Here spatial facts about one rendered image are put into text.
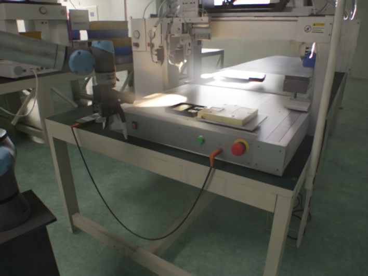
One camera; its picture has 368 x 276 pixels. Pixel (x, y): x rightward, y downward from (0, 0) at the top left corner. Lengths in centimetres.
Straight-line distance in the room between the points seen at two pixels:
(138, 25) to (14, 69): 157
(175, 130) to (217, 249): 90
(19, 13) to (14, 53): 210
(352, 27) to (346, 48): 9
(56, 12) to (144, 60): 168
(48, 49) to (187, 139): 51
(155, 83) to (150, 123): 60
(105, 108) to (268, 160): 60
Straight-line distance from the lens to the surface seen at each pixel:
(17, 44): 85
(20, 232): 97
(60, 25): 318
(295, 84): 124
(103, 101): 103
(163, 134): 98
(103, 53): 100
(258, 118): 97
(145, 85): 163
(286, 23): 118
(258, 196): 84
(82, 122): 127
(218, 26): 128
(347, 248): 188
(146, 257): 140
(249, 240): 173
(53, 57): 85
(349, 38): 145
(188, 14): 122
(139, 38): 161
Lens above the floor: 116
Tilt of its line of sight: 22 degrees down
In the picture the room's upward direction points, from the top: straight up
